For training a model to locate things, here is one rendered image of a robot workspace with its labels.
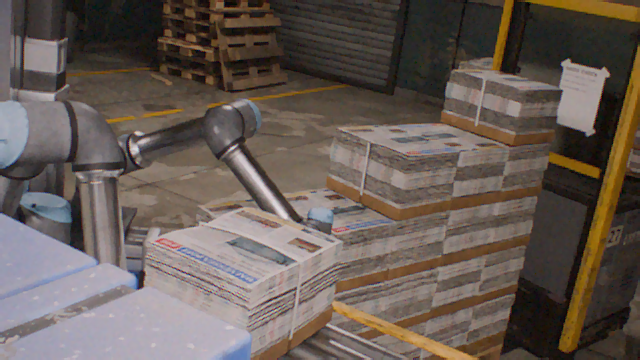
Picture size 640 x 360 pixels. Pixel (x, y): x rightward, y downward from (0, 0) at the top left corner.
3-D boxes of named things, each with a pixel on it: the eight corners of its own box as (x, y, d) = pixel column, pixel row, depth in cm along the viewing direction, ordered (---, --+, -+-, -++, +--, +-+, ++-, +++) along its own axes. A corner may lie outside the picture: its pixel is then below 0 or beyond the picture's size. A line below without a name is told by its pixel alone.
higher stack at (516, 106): (394, 342, 342) (447, 68, 303) (437, 327, 361) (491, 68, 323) (457, 383, 315) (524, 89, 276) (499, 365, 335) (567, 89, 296)
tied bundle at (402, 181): (323, 187, 278) (332, 128, 271) (377, 179, 297) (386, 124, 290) (396, 222, 252) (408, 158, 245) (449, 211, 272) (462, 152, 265)
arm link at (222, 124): (206, 101, 195) (319, 248, 194) (225, 96, 205) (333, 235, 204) (178, 127, 199) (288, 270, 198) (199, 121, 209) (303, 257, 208)
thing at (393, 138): (335, 129, 271) (335, 126, 270) (388, 125, 290) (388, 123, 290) (408, 158, 246) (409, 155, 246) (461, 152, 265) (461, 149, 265)
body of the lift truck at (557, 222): (461, 299, 397) (492, 158, 373) (520, 281, 433) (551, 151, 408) (572, 360, 349) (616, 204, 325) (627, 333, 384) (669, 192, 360)
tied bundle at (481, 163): (380, 179, 298) (389, 124, 291) (429, 174, 317) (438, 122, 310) (450, 212, 271) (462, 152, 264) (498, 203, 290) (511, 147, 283)
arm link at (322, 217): (325, 220, 203) (319, 257, 207) (338, 209, 213) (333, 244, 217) (299, 213, 205) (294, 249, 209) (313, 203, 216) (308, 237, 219)
